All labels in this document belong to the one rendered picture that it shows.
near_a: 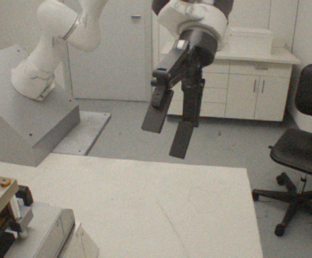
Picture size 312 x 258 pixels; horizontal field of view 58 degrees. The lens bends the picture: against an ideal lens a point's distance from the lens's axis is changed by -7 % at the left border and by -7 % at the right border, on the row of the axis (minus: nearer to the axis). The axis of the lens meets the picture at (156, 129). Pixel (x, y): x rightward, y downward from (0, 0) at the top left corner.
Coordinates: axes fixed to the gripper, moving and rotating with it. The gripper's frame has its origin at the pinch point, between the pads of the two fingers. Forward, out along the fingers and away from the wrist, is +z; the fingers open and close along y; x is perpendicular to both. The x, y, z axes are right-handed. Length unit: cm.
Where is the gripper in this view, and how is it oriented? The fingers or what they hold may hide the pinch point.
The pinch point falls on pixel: (167, 139)
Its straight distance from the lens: 50.3
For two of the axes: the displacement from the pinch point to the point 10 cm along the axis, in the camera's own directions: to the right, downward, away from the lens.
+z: -3.1, 9.1, -2.6
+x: -8.9, -1.8, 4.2
